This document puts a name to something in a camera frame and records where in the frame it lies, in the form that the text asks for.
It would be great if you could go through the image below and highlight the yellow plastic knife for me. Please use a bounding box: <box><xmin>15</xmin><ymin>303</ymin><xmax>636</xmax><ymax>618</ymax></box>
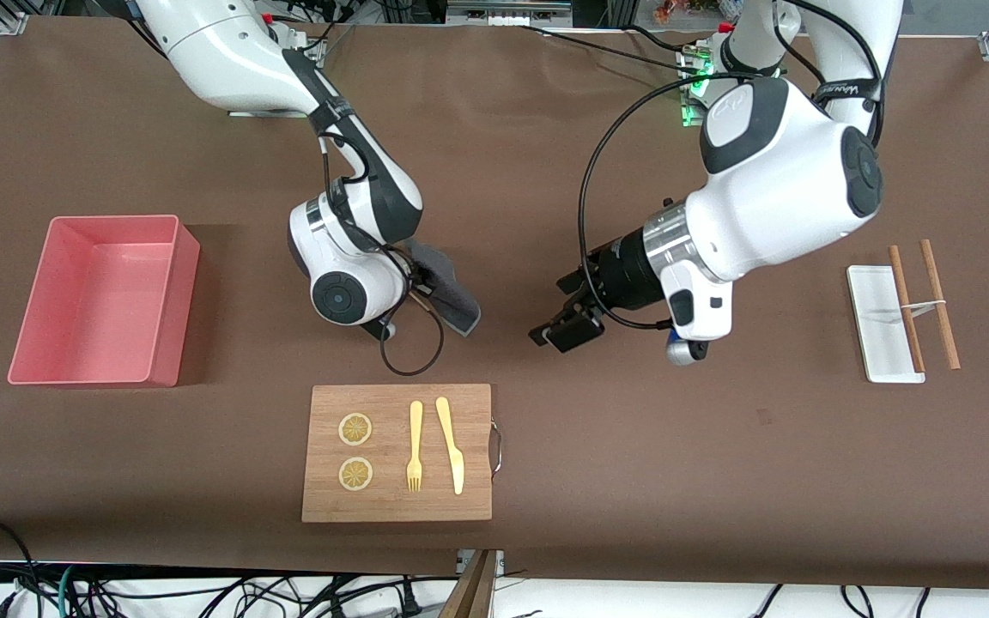
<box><xmin>435</xmin><ymin>397</ymin><xmax>465</xmax><ymax>496</ymax></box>

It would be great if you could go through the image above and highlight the wooden cutting board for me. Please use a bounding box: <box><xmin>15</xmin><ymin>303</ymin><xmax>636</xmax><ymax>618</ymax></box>
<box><xmin>301</xmin><ymin>384</ymin><xmax>494</xmax><ymax>524</ymax></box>

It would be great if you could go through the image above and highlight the yellow plastic fork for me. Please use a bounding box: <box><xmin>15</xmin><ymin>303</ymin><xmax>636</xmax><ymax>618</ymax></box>
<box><xmin>406</xmin><ymin>401</ymin><xmax>424</xmax><ymax>494</ymax></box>

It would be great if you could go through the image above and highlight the grey cloth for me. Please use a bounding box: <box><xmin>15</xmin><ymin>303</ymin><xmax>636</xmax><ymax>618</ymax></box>
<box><xmin>409</xmin><ymin>242</ymin><xmax>482</xmax><ymax>336</ymax></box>

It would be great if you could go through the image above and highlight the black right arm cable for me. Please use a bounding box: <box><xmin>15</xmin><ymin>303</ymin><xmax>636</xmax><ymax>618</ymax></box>
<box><xmin>319</xmin><ymin>129</ymin><xmax>446</xmax><ymax>377</ymax></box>

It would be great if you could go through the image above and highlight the white rectangular tray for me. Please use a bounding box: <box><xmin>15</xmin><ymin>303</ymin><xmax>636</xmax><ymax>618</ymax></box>
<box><xmin>846</xmin><ymin>264</ymin><xmax>926</xmax><ymax>384</ymax></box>

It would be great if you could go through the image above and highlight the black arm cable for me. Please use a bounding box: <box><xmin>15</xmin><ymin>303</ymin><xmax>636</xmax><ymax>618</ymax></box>
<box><xmin>578</xmin><ymin>73</ymin><xmax>770</xmax><ymax>331</ymax></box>
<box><xmin>319</xmin><ymin>129</ymin><xmax>446</xmax><ymax>377</ymax></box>

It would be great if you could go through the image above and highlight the metal bracket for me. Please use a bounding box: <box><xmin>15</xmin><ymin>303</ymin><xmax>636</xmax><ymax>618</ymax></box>
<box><xmin>456</xmin><ymin>549</ymin><xmax>506</xmax><ymax>574</ymax></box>

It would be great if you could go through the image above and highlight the wooden plank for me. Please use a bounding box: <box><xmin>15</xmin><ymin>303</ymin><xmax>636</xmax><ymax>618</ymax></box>
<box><xmin>440</xmin><ymin>549</ymin><xmax>497</xmax><ymax>618</ymax></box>

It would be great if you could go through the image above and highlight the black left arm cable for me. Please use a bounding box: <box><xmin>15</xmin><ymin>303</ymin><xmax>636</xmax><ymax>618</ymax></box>
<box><xmin>578</xmin><ymin>73</ymin><xmax>770</xmax><ymax>331</ymax></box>

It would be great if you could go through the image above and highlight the short black table cable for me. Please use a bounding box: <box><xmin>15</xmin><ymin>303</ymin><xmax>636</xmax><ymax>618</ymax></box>
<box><xmin>628</xmin><ymin>24</ymin><xmax>701</xmax><ymax>52</ymax></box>

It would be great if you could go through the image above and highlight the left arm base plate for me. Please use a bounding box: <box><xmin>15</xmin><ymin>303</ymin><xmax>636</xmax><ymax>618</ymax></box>
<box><xmin>677</xmin><ymin>47</ymin><xmax>719</xmax><ymax>128</ymax></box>

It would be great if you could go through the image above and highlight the long black table cable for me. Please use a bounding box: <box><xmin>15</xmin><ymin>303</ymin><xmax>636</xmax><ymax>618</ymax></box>
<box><xmin>512</xmin><ymin>24</ymin><xmax>703</xmax><ymax>76</ymax></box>

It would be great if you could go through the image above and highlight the grey device box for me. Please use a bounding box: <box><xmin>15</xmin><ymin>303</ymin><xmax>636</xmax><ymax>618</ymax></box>
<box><xmin>446</xmin><ymin>0</ymin><xmax>574</xmax><ymax>27</ymax></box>

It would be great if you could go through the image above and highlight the pink plastic bin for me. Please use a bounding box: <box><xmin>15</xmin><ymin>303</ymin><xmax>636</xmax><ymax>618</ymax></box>
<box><xmin>7</xmin><ymin>215</ymin><xmax>201</xmax><ymax>388</ymax></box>

